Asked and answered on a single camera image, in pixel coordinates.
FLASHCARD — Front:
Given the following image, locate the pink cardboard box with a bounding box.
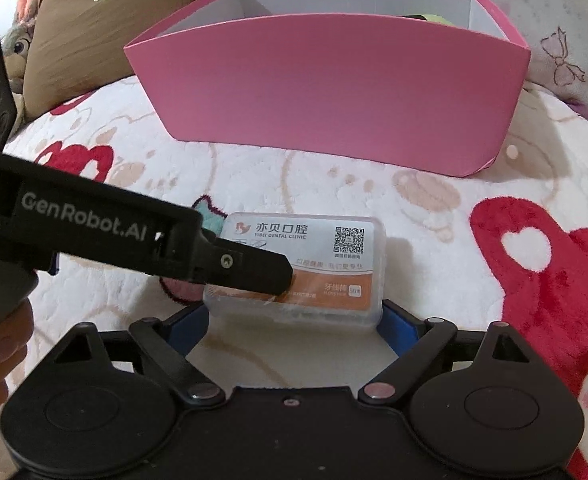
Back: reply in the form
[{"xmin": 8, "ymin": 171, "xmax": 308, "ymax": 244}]
[{"xmin": 125, "ymin": 0, "xmax": 530, "ymax": 177}]

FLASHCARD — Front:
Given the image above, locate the brown pillow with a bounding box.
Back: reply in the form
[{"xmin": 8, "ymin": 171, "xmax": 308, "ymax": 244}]
[{"xmin": 23, "ymin": 0, "xmax": 194, "ymax": 122}]

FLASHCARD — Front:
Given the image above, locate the bear pattern bed blanket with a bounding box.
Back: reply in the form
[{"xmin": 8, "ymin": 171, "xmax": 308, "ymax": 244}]
[{"xmin": 6, "ymin": 76, "xmax": 588, "ymax": 479}]

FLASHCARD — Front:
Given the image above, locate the grey bunny plush toy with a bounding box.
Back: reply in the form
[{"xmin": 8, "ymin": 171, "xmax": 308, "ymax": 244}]
[{"xmin": 1, "ymin": 0, "xmax": 44, "ymax": 136}]

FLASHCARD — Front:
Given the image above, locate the green yarn ball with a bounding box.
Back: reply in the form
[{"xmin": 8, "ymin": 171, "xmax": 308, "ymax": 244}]
[{"xmin": 402, "ymin": 14, "xmax": 453, "ymax": 26}]

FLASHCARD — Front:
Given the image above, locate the orange white floss box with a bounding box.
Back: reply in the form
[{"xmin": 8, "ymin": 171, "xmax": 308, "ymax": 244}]
[{"xmin": 204, "ymin": 212, "xmax": 386, "ymax": 330}]

